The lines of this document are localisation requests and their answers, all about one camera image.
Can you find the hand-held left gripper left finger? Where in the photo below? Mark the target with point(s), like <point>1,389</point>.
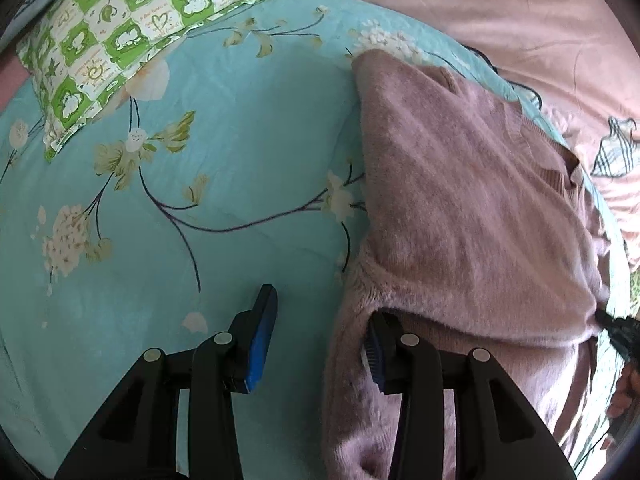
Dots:
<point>257,350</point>

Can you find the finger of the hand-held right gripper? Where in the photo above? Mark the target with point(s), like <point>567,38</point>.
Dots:
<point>620,332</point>

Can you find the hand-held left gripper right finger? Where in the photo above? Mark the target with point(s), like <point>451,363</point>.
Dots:
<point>375,360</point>

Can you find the pink knit sweater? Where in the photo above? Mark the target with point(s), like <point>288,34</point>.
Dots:
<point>450,210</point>

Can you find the person's right hand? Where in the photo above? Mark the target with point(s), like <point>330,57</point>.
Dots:
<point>626,390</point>

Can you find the teal floral bed sheet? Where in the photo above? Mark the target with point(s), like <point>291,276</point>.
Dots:
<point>240,160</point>

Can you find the pink duvet with plaid hearts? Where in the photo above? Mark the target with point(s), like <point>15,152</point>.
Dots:
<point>500,10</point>

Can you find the green checkered pillow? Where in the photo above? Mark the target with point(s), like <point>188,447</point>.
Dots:
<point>125,30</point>

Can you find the dark pink bed sheet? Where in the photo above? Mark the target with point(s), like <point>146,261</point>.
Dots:
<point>12,82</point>

